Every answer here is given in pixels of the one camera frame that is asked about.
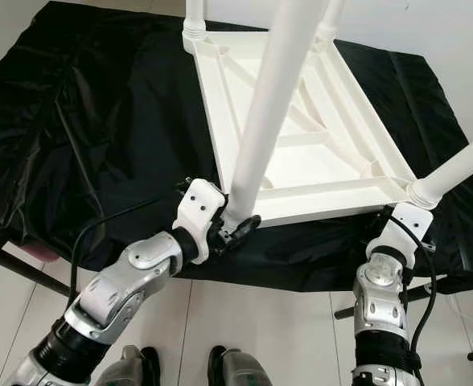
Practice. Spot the grey left robot foot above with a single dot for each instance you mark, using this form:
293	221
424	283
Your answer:
136	370

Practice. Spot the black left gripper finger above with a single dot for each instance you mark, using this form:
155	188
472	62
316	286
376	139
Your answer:
244	226

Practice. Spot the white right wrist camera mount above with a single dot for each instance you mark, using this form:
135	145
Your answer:
401	229

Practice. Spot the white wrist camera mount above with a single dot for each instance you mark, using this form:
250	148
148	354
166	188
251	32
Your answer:
200	205
401	229

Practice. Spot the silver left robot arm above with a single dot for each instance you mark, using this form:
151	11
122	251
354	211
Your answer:
132	281

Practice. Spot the white plastic table top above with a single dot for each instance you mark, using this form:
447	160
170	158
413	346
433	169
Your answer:
325	173

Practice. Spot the black tablecloth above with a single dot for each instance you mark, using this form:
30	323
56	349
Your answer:
76	121

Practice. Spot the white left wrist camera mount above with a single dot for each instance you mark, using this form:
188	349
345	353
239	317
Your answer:
200	205

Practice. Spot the grey right robot foot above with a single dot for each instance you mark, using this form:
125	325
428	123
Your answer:
244	370

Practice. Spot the grey robot foot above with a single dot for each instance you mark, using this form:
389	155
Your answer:
244	370
136	370

